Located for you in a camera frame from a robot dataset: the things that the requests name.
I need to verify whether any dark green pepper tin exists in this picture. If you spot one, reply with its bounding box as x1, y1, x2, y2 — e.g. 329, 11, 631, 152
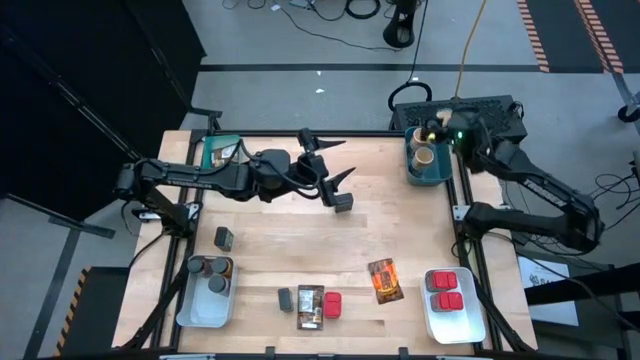
333, 192, 355, 215
214, 225, 236, 253
277, 287, 295, 314

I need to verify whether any black curtain partition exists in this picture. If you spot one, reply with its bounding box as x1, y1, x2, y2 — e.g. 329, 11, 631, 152
0, 0, 207, 224

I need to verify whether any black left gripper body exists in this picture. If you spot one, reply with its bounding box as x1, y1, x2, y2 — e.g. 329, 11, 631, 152
296, 127, 342, 208

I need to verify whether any black perforated computer case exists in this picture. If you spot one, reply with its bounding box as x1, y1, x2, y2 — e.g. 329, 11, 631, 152
388, 93, 529, 164

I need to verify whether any white plastic bin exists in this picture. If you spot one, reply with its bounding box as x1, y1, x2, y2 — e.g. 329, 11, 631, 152
175, 253, 240, 329
421, 268, 487, 347

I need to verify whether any white printed sheet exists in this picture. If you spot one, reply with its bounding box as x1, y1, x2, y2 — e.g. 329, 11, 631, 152
517, 254, 581, 329

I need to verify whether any teal plastic bin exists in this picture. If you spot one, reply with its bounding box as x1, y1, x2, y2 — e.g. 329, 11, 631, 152
201, 133, 243, 171

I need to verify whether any black mat striped edge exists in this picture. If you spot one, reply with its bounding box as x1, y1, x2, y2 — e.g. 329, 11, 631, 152
573, 0, 640, 75
516, 0, 601, 75

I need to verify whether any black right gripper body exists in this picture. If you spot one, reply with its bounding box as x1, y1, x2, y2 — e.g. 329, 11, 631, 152
447, 107, 484, 156

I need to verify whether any black caster wheel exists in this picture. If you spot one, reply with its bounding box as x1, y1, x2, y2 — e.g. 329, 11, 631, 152
617, 102, 640, 124

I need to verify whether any purple-label spice jar black cap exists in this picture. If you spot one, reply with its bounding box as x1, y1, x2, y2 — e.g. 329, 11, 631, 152
207, 274, 230, 296

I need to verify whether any blue-grey plastic bin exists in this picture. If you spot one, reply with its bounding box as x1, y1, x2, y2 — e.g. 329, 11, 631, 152
403, 125, 455, 188

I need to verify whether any orange spice pouch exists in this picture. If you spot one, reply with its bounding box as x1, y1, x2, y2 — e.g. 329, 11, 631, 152
367, 257, 406, 306

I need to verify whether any black mat yellow-black edge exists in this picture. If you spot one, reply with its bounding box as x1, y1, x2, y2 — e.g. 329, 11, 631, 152
52, 265, 131, 357

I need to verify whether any black stand base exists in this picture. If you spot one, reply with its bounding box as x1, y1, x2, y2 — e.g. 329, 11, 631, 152
382, 0, 419, 50

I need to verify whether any red smoked paprika tin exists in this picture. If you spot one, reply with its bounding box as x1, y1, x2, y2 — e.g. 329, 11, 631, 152
430, 291, 465, 314
323, 291, 344, 320
425, 270, 460, 293

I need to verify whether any black aluminium table frame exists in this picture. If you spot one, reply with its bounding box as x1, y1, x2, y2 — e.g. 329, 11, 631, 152
119, 128, 526, 357

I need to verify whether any yellow cable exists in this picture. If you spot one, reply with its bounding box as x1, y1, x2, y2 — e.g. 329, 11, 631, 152
452, 0, 489, 99

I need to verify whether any brown spice pouch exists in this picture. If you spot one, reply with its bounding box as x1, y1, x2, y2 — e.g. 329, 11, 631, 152
296, 283, 326, 332
210, 143, 241, 169

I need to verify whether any black cable loop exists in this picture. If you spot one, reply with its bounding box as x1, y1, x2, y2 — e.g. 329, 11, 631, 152
387, 79, 434, 113

